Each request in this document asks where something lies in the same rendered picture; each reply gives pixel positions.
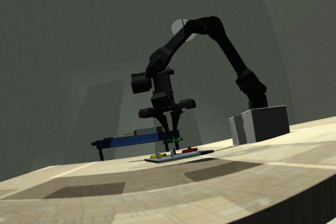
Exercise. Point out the green gear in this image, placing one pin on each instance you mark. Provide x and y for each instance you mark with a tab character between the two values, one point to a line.
172	138

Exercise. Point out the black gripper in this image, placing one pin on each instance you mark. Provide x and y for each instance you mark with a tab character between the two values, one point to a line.
175	108

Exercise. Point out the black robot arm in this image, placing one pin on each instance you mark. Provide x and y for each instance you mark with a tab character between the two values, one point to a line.
159	60

